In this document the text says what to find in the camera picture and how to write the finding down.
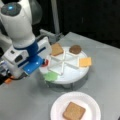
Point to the toast bread slice back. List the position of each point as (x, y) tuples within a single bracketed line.
[(56, 49)]

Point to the white divided round tray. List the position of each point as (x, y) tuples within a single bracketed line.
[(66, 65)]

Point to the white paper plate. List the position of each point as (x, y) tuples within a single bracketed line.
[(92, 109)]

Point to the orange small block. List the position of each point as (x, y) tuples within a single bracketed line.
[(8, 80)]

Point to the green lettuce piece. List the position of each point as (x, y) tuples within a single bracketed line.
[(50, 76)]

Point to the white and blue gripper body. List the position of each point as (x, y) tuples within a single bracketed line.
[(27, 60)]

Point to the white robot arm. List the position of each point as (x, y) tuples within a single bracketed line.
[(18, 19)]

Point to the toast bread slice front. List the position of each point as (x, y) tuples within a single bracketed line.
[(73, 112)]

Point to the brown round meat patty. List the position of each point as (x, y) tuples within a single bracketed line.
[(75, 49)]

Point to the yellow cheese slice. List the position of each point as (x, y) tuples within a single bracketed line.
[(85, 62)]

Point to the toast bread slice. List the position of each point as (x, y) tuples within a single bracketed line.
[(56, 49), (73, 112)]

